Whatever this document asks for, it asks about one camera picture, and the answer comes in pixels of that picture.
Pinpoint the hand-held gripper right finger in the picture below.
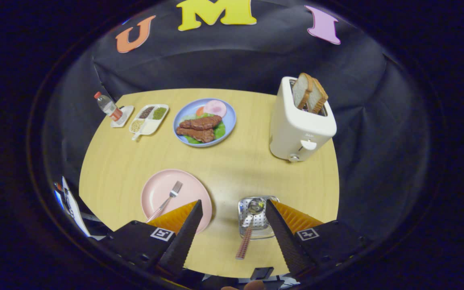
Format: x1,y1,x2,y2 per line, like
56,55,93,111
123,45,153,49
264,199,372,281

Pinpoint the fork with checkered handle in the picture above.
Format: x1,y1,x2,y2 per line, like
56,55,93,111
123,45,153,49
147,181,183,223

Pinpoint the clear water bottle red label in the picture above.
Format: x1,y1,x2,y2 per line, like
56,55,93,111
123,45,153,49
94,91,124,122

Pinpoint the black backdrop cloth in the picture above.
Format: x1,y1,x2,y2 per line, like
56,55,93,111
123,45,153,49
43,0,430,242

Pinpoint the black box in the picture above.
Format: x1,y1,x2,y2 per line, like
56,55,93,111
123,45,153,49
250,267,275,281

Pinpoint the pink plate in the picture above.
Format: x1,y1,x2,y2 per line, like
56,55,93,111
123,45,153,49
141,169,213,234

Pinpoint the brown steak piece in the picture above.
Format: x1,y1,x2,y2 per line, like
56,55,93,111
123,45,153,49
176,127,215,143
179,115,223,130

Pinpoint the pink ham slice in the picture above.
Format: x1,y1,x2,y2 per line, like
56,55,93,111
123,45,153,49
203,99,227,118

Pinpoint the white blue printed card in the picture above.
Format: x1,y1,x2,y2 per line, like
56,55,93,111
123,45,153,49
53,176,91,238

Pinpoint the green lettuce leaf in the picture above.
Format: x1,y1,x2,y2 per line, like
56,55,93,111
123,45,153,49
183,113,226,145

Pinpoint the metal perforated basket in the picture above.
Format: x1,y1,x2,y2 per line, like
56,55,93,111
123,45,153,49
238,196,280,240

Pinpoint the blue plate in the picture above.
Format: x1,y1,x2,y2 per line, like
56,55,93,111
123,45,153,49
173,98,237,148

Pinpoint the white divided condiment tray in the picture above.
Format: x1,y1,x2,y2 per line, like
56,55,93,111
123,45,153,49
129,104,169,141

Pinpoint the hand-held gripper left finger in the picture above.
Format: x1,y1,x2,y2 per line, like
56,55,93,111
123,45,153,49
106,199,204,278

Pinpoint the white toaster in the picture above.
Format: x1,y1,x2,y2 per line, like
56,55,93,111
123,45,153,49
269,77,337,163

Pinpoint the white square coaster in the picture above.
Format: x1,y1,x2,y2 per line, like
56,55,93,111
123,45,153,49
110,105,135,128

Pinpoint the spoon with checkered handle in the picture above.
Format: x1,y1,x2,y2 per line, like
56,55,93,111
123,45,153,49
235,198,265,260

